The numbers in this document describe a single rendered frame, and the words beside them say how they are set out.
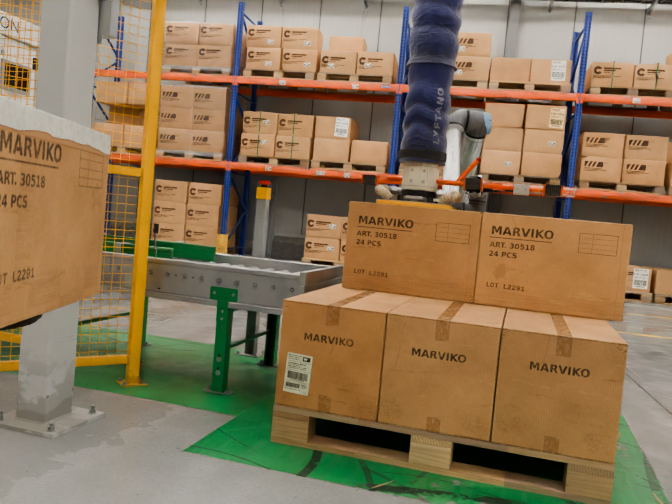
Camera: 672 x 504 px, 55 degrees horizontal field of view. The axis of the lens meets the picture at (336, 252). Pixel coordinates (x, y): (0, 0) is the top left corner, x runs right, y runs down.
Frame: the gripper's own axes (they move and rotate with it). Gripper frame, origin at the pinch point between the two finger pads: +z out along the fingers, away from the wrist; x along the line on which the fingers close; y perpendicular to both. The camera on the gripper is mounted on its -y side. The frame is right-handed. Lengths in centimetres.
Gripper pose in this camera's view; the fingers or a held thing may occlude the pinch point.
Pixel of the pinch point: (479, 185)
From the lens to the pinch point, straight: 307.2
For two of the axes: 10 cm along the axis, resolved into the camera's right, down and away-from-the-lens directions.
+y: -9.6, -1.0, 2.8
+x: 0.9, -10.0, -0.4
